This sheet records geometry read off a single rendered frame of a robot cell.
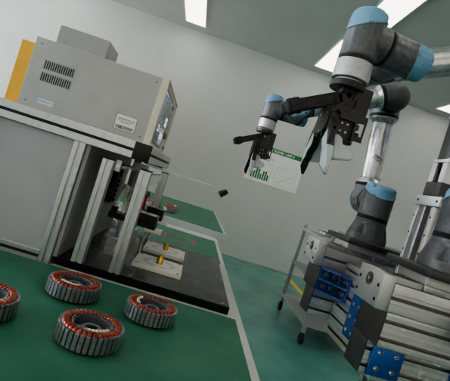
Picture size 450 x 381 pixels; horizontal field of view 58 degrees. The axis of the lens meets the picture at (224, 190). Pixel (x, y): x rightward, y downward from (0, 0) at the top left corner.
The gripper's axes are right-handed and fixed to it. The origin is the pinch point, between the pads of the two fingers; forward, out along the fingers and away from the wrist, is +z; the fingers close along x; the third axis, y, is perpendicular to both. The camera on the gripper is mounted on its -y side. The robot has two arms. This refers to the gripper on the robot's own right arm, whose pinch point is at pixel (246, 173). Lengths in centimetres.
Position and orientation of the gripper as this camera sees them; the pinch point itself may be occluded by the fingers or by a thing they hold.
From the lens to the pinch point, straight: 172.7
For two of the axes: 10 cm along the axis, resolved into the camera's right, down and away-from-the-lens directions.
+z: -3.1, 9.5, 0.1
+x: -0.9, -0.4, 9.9
